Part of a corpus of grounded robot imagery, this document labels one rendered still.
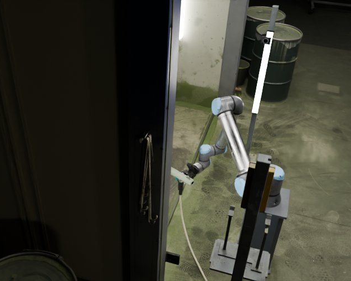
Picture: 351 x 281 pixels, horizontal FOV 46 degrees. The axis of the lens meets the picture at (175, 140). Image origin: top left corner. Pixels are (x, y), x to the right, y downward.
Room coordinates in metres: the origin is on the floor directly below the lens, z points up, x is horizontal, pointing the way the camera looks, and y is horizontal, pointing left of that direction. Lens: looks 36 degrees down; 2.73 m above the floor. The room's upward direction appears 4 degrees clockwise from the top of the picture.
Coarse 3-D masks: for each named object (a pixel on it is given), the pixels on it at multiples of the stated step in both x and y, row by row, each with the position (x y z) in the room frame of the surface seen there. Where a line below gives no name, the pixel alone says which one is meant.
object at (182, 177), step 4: (172, 168) 2.59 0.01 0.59; (172, 172) 2.55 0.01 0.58; (176, 172) 2.55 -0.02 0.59; (180, 172) 2.55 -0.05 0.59; (176, 176) 2.53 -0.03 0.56; (180, 176) 2.50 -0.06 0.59; (184, 176) 2.50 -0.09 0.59; (180, 180) 2.50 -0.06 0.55; (184, 180) 2.47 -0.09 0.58; (188, 180) 2.46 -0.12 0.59; (192, 180) 2.46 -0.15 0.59; (180, 184) 2.51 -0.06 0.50; (188, 184) 2.45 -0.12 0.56; (192, 184) 2.46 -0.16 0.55; (180, 188) 2.51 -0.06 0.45; (180, 192) 2.51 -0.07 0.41
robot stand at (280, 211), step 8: (280, 192) 2.33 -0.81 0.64; (288, 192) 2.34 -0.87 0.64; (288, 200) 2.25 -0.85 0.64; (272, 208) 2.16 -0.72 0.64; (280, 208) 2.17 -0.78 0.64; (264, 216) 2.12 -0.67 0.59; (272, 216) 2.11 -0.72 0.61; (280, 216) 2.09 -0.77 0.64; (256, 224) 2.13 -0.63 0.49; (264, 224) 2.12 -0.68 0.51; (272, 224) 2.11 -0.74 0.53; (280, 224) 2.11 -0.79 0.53; (240, 232) 2.19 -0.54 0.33; (256, 232) 2.13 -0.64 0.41; (272, 232) 2.10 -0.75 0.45; (256, 240) 2.13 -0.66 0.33; (272, 240) 2.10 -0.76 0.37; (256, 248) 2.12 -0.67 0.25; (264, 248) 2.11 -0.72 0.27; (272, 248) 2.11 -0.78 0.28; (272, 256) 2.12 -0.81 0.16
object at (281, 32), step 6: (258, 30) 5.04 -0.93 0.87; (264, 30) 5.07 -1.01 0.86; (276, 30) 5.10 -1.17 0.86; (282, 30) 5.12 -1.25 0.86; (288, 30) 5.13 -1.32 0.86; (294, 30) 5.13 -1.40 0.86; (276, 36) 4.89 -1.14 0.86; (282, 36) 4.91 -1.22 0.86; (288, 36) 4.92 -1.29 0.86; (294, 36) 4.93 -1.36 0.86; (300, 36) 4.93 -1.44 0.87
